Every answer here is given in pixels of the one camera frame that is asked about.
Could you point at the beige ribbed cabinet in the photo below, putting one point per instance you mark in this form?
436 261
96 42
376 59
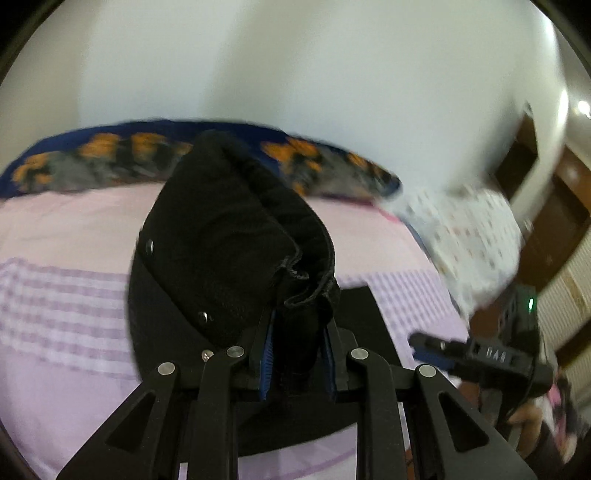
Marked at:
568 295

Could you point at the white dotted pillow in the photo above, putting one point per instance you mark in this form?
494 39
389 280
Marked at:
471 240

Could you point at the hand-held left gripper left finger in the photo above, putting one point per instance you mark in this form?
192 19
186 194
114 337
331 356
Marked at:
267 357

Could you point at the blue orange patterned pillow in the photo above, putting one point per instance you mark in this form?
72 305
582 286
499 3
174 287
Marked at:
55 170

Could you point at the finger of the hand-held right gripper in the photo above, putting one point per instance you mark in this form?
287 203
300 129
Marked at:
438 350

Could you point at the person's right hand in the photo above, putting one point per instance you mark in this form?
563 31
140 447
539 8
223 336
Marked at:
526 429

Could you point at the pink purple checkered bed sheet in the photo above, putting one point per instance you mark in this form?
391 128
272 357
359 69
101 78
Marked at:
69 300

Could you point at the black pants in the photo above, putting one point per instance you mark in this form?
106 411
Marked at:
221 230

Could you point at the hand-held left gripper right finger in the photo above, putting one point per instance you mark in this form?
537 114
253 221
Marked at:
328 367

